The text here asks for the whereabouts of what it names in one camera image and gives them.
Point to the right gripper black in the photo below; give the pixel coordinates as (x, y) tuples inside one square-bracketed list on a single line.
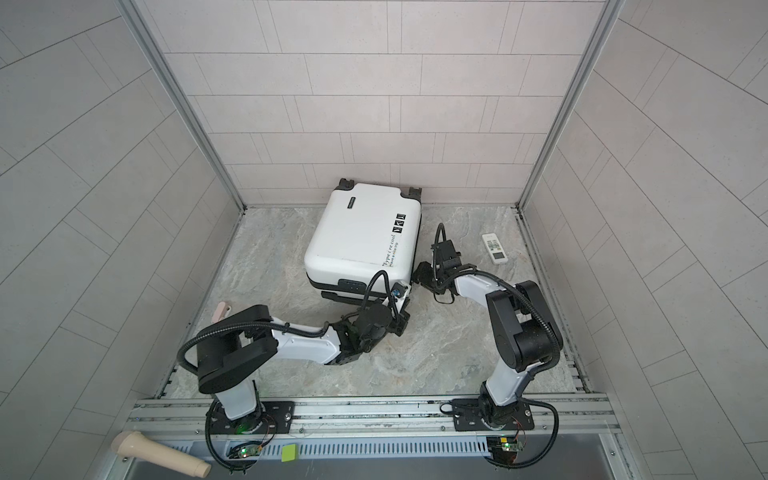
[(421, 275)]

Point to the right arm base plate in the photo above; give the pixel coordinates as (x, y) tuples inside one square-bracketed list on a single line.
[(474, 415)]

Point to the left circuit board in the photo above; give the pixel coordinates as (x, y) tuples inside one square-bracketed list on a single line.
[(245, 451)]

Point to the white remote control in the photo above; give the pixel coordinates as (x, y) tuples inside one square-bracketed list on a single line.
[(494, 248)]

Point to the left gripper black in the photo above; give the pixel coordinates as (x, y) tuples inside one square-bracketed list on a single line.
[(402, 323)]

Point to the circuit board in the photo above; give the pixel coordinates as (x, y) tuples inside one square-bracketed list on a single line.
[(504, 450), (245, 451)]

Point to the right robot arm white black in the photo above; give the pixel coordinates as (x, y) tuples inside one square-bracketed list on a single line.
[(526, 337)]

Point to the beige cylindrical handle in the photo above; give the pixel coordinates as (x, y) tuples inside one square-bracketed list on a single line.
[(135, 445)]

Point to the black and white suitcase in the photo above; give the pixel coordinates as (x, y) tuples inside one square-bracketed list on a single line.
[(364, 228)]

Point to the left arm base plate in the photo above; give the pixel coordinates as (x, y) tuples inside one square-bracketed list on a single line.
[(275, 417)]

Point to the green sticky note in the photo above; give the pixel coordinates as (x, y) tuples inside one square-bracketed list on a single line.
[(289, 453)]

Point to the right circuit board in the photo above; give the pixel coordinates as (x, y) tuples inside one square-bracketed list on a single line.
[(504, 450)]

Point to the aluminium rail frame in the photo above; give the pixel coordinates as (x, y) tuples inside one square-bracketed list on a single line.
[(373, 427)]

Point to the small pink case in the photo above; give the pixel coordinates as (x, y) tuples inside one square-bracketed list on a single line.
[(222, 310)]

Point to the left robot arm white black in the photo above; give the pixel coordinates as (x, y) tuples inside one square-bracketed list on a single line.
[(225, 355)]

